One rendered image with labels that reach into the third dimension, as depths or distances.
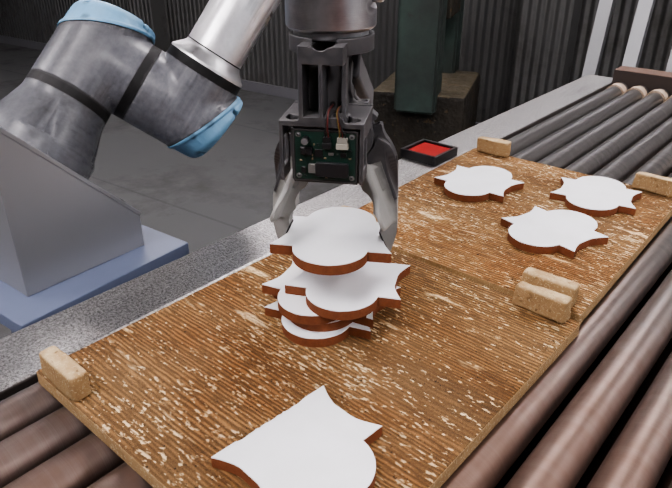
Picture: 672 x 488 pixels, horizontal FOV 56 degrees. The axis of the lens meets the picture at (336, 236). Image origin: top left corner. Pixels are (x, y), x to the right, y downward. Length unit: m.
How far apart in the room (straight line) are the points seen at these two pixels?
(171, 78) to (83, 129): 0.14
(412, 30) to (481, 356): 2.81
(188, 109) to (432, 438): 0.58
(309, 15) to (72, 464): 0.40
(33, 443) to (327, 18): 0.42
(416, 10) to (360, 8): 2.82
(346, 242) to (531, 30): 3.43
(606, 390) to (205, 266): 0.48
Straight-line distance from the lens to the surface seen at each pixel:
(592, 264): 0.83
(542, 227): 0.87
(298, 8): 0.52
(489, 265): 0.78
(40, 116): 0.91
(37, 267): 0.91
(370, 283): 0.64
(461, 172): 1.03
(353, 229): 0.64
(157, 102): 0.93
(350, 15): 0.51
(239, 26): 0.94
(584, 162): 1.22
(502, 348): 0.65
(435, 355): 0.62
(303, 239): 0.62
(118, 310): 0.76
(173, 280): 0.80
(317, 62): 0.50
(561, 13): 3.92
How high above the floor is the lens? 1.31
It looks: 27 degrees down
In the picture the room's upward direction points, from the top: straight up
